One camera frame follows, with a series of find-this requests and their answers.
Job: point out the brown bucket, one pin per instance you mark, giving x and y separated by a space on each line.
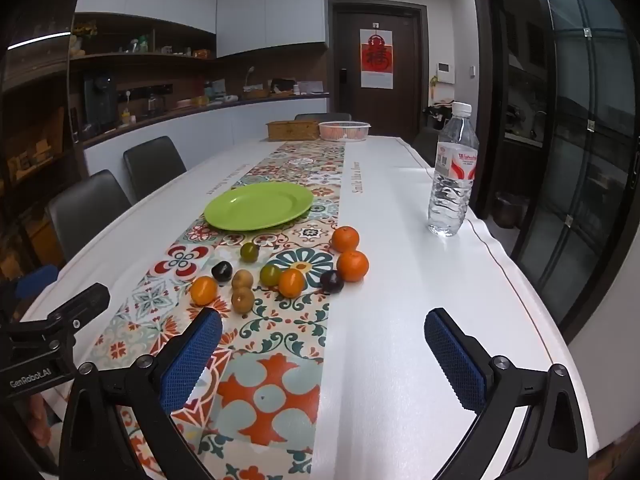
511 210

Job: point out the white upper cabinets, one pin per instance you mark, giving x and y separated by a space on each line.
270 10

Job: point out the white sideboard cabinet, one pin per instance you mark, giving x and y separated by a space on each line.
210 127

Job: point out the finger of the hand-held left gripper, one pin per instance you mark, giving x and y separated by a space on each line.
82 302
36 281

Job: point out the green plate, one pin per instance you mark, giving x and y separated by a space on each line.
257 205

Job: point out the floral patterned table runner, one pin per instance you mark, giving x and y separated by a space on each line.
280 360

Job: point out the glass sliding door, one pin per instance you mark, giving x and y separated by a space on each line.
575 135

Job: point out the wooden wall shelf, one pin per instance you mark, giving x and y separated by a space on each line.
145 56

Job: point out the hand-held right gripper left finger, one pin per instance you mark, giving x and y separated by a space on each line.
187 360

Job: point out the green plum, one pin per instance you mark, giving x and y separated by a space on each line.
249 252
270 275

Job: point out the dark purple plum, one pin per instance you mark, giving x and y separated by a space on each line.
222 271
332 281

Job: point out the black water dispenser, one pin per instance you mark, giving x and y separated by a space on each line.
99 105

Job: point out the grey dining chair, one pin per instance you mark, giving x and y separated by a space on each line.
152 162
85 210

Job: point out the red wall calendar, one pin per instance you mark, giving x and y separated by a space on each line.
376 60

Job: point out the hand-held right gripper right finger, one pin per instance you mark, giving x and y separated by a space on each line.
457 360

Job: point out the dark wooden door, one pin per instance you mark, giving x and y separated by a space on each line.
405 85

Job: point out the small orange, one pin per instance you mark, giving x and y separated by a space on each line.
204 290
291 282

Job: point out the large orange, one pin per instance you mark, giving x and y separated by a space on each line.
346 239
353 265

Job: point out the white desk lamp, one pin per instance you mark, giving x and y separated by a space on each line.
248 77

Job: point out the clear plastic water bottle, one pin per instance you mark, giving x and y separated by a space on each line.
452 185

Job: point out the pile of clothes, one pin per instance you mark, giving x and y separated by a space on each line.
440 112

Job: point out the brown woven box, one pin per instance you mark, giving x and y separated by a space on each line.
292 130

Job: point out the white wall intercom panel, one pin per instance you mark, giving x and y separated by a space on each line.
445 72

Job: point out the person's left hand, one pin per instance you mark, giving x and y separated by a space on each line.
36 417

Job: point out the brown kiwi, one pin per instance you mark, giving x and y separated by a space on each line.
242 300
242 278

